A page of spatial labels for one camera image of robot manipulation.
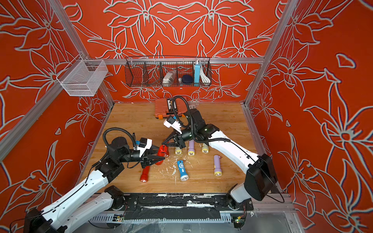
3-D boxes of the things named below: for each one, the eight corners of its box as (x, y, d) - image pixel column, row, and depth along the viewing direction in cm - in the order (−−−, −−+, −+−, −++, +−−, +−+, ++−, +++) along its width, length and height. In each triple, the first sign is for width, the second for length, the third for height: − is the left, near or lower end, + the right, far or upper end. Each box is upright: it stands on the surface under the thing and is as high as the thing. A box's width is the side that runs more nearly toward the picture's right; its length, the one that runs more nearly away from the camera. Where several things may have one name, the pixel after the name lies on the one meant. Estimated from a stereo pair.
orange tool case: (154, 119, 111) (152, 113, 105) (157, 102, 123) (156, 96, 117) (187, 119, 111) (187, 113, 105) (187, 102, 123) (187, 95, 117)
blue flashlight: (181, 182, 82) (181, 180, 78) (176, 163, 89) (175, 160, 86) (188, 180, 82) (189, 178, 79) (183, 161, 90) (183, 158, 87)
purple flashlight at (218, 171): (214, 176, 83) (215, 174, 81) (213, 156, 91) (213, 154, 89) (221, 176, 83) (222, 175, 81) (219, 156, 91) (220, 154, 89)
